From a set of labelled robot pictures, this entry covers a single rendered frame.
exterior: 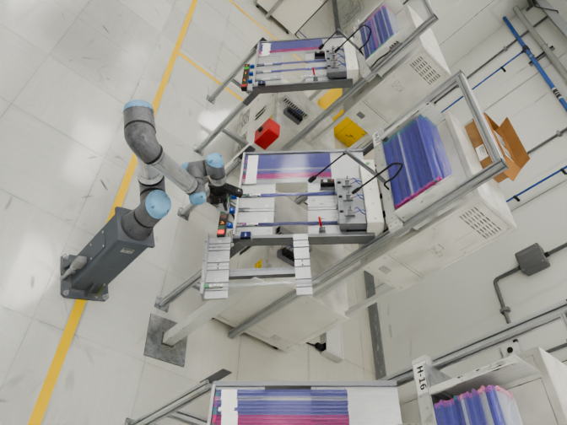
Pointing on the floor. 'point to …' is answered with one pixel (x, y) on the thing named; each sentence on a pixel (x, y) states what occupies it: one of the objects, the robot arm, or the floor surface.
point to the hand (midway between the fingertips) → (228, 211)
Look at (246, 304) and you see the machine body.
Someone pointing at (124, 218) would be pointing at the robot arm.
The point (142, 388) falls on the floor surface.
